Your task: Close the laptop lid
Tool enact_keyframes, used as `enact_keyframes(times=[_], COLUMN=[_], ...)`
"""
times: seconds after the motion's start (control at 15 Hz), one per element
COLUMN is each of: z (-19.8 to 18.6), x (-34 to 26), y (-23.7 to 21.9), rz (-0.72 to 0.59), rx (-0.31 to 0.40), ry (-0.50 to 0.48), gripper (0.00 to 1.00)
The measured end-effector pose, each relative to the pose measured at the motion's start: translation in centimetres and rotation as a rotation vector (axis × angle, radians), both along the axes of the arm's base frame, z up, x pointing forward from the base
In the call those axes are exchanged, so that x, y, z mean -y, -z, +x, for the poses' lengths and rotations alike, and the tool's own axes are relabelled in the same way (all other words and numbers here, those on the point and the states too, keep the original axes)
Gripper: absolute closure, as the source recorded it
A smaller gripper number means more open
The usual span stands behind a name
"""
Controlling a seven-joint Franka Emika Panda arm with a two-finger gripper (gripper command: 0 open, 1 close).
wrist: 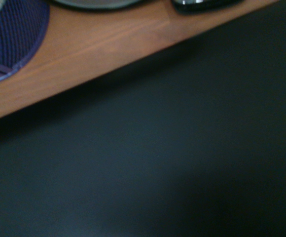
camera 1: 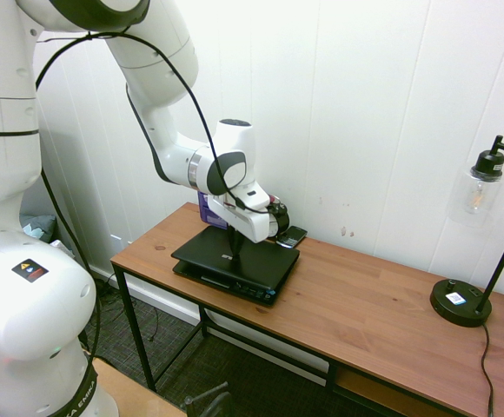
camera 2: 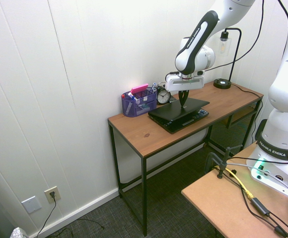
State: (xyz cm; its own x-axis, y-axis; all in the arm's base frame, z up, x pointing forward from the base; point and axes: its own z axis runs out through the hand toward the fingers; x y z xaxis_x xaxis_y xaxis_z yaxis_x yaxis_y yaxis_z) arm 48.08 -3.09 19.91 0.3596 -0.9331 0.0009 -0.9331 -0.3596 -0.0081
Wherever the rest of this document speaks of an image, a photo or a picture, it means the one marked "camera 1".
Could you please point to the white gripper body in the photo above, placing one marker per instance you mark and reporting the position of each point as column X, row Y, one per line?
column 247, row 221

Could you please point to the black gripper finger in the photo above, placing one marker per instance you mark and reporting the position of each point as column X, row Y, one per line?
column 236, row 243

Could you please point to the small black laptop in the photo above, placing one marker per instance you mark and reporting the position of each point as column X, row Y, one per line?
column 208, row 256

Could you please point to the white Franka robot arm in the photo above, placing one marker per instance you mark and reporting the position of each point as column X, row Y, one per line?
column 17, row 304

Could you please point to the purple mesh desk organizer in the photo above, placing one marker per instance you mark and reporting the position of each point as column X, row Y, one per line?
column 204, row 213

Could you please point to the black keypad phone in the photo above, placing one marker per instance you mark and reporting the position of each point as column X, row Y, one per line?
column 293, row 236

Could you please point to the light mdf robot stand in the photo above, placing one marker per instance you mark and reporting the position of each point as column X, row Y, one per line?
column 134, row 395

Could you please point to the teal cushion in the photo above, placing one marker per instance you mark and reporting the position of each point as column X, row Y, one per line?
column 37, row 223

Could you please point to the black desk lamp glass shade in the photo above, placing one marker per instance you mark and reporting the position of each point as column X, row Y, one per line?
column 456, row 304

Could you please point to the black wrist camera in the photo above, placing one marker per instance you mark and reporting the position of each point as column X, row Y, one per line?
column 279, row 218

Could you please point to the wooden desk black metal frame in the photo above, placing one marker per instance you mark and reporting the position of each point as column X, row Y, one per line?
column 365, row 304

